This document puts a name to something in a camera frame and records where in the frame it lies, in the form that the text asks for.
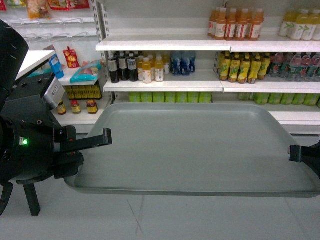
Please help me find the white perforated shelf upright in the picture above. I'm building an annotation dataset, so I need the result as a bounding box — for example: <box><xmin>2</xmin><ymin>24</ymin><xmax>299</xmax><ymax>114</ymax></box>
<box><xmin>90</xmin><ymin>0</ymin><xmax>110</xmax><ymax>42</ymax></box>

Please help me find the red snack pouch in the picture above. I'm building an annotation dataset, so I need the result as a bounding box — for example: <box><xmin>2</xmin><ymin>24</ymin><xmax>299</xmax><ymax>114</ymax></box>
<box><xmin>63</xmin><ymin>46</ymin><xmax>80</xmax><ymax>69</ymax></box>

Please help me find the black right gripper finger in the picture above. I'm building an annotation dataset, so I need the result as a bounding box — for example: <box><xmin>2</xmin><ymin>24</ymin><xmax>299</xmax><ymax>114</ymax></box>
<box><xmin>289</xmin><ymin>145</ymin><xmax>313</xmax><ymax>162</ymax></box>

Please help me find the grey-silver rectangular tray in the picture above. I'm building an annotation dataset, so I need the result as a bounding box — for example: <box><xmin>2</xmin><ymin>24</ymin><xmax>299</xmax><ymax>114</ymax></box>
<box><xmin>65</xmin><ymin>103</ymin><xmax>320</xmax><ymax>198</ymax></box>

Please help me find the teal snack bag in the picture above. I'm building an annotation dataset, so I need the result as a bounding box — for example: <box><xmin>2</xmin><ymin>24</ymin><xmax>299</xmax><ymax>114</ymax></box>
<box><xmin>70</xmin><ymin>60</ymin><xmax>102</xmax><ymax>84</ymax></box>

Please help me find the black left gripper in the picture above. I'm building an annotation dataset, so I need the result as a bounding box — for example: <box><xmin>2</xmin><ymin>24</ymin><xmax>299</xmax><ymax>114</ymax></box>
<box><xmin>0</xmin><ymin>73</ymin><xmax>112</xmax><ymax>185</ymax></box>

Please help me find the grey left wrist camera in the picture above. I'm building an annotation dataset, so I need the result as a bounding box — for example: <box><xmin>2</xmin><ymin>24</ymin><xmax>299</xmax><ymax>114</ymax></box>
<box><xmin>43</xmin><ymin>77</ymin><xmax>65</xmax><ymax>110</ymax></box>

